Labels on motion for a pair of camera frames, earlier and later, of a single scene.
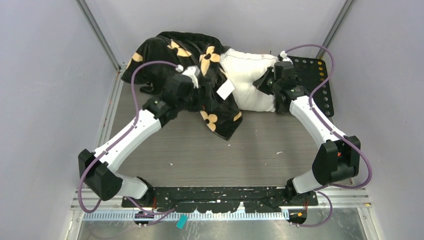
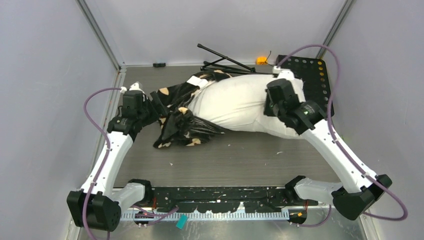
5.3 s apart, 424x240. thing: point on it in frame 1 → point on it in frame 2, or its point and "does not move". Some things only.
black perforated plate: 309,72 does not move
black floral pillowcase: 155,56 → 180,124
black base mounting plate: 220,199 does not move
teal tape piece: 182,221 does not move
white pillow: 242,69 → 237,103
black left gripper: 193,86 → 158,108
